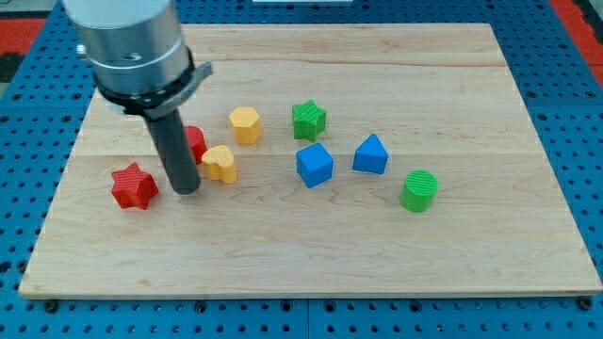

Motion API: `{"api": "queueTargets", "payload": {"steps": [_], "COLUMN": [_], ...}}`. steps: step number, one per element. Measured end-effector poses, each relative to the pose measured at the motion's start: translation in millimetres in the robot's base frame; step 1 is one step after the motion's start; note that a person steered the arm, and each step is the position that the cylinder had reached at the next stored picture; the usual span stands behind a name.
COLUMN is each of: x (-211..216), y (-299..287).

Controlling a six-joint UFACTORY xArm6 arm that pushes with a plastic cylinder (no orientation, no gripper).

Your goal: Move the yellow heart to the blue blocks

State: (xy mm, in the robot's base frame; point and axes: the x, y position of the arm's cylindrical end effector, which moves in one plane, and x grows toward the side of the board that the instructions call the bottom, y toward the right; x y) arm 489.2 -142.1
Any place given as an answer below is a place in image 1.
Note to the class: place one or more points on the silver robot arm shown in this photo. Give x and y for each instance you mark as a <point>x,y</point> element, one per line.
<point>142,65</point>

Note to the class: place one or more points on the yellow heart block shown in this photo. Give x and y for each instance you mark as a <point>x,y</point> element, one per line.
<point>220,164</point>

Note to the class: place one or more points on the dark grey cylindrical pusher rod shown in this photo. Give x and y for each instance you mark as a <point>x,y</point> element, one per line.
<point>170,140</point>

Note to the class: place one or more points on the blue cube block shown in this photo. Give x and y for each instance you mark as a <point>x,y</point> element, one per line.
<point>314,165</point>

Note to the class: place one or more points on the green star block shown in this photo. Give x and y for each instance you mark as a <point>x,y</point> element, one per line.
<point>309,120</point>

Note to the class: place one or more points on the green cylinder block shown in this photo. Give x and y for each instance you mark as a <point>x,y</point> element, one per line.
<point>419,189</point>

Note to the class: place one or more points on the red star block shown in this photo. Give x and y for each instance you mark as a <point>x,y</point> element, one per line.
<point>133,187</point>

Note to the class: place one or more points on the yellow hexagon block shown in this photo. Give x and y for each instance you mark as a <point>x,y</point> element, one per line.
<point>246,125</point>

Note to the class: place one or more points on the red cylinder block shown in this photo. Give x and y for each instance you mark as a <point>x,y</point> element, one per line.
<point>196,141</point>

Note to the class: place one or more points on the wooden board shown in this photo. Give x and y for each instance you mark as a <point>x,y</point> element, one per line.
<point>440,97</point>

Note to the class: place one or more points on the blue triangle block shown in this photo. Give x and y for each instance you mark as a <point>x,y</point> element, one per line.
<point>371,156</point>

